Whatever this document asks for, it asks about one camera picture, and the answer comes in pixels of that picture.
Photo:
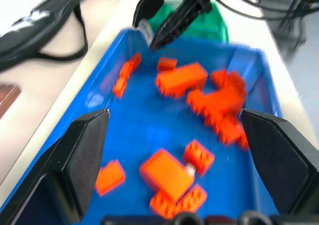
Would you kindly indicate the silver cylindrical battery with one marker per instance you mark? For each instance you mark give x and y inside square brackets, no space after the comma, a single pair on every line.
[146,31]
[191,170]

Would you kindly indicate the brown flat object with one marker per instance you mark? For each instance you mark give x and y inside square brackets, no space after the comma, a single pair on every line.
[7,97]

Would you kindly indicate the blue plastic bin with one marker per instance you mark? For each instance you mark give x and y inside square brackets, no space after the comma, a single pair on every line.
[149,125]

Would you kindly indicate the green plastic bin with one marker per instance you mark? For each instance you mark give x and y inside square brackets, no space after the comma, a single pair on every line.
[211,23]

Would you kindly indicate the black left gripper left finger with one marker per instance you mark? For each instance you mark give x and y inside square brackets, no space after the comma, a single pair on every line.
[72,160]

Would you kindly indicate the large flat orange brick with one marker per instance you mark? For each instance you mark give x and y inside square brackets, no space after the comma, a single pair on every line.
[165,176]

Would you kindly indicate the small orange toy brick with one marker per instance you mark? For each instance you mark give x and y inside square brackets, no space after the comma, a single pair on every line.
[167,64]

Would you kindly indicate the large orange toy brick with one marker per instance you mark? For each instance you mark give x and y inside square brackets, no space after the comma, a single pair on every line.
[182,79]
[219,101]

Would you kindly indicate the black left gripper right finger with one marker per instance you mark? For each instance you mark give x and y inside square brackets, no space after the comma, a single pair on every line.
[279,157]

